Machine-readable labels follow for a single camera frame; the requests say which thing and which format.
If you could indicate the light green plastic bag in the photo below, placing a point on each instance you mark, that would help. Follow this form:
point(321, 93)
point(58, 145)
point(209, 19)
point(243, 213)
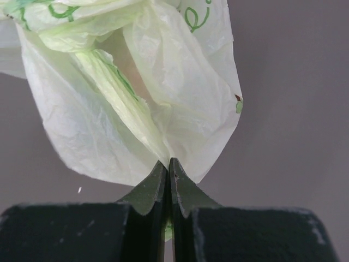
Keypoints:
point(121, 85)

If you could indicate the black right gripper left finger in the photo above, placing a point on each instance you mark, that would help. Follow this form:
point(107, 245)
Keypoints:
point(129, 229)

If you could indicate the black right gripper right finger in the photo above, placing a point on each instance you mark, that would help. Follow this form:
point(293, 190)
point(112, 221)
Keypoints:
point(204, 230)

